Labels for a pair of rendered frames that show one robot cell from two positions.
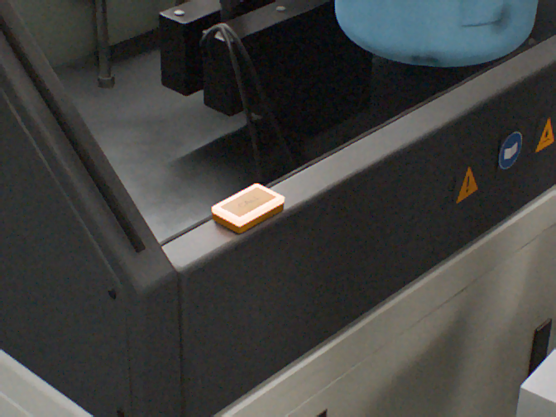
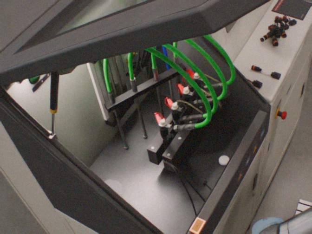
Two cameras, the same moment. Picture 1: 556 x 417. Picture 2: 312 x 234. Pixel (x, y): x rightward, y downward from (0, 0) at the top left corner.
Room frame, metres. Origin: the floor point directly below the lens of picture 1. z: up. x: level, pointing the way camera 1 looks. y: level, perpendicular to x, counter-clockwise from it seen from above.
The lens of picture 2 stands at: (0.26, 0.12, 2.16)
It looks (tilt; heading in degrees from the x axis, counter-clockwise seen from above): 49 degrees down; 357
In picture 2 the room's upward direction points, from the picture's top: 10 degrees counter-clockwise
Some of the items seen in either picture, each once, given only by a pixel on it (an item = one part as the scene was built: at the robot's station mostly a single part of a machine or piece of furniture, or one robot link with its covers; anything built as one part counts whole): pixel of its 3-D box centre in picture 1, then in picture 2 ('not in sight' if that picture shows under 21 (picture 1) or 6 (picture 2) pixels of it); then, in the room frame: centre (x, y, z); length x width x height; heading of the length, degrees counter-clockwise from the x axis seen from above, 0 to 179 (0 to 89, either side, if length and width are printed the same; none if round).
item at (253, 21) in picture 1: (309, 45); (184, 132); (1.24, -0.03, 0.91); 0.34 x 0.10 x 0.15; 138
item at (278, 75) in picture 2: not in sight; (265, 71); (1.37, -0.40, 0.99); 0.12 x 0.02 x 0.02; 47
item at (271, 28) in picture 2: not in sight; (278, 28); (1.59, -0.55, 1.01); 0.23 x 0.11 x 0.06; 138
